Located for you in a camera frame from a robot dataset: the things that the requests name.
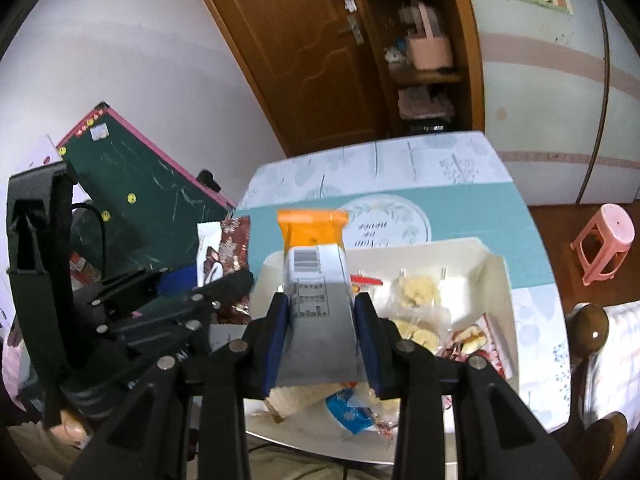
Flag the brown wooden post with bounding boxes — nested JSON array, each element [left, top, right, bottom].
[[582, 411, 628, 480]]

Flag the brown wooden door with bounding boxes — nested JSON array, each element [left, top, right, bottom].
[[182, 0, 396, 158]]

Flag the pink plastic stool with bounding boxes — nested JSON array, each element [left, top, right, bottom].
[[570, 203, 636, 286]]

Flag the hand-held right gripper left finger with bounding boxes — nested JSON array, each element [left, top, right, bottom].
[[65, 292, 292, 480]]

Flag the checked blanket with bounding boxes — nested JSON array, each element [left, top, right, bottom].
[[582, 300, 640, 426]]

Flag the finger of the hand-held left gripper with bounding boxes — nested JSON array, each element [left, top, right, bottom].
[[75, 266, 201, 318], [97, 270, 255, 361]]

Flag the brown and white snack packet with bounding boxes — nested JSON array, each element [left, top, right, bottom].
[[196, 215, 253, 325]]

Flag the orange and white snack packet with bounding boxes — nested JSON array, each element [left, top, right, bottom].
[[276, 208, 366, 388]]

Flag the white and red snack bag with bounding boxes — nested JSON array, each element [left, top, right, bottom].
[[442, 312, 516, 381]]

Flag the metal door handle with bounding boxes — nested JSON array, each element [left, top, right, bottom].
[[337, 14, 365, 46]]

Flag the folded pink cloths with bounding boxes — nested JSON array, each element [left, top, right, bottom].
[[397, 85, 456, 121]]

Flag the black cable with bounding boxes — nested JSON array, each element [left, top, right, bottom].
[[72, 202, 108, 281]]

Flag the white plastic tray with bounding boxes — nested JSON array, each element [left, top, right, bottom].
[[245, 236, 521, 453]]

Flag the brown round bed knob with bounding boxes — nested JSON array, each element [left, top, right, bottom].
[[566, 302, 610, 361]]

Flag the green chalkboard with pink frame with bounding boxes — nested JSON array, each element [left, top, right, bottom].
[[55, 101, 238, 286]]

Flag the small white toy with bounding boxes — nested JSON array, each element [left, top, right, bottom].
[[385, 40, 413, 68]]

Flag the blue snack packet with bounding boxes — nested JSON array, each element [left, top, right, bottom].
[[325, 387, 383, 433]]

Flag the flower print wardrobe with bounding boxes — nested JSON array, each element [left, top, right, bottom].
[[457, 0, 640, 206]]

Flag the wooden shelf cabinet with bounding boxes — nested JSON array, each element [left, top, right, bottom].
[[350, 0, 488, 136]]

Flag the pink basket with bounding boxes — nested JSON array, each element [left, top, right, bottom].
[[405, 2, 455, 71]]

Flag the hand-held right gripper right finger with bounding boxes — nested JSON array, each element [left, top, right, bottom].
[[352, 291, 576, 480]]

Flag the red date snack packet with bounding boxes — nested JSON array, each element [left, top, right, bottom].
[[349, 272, 385, 295]]

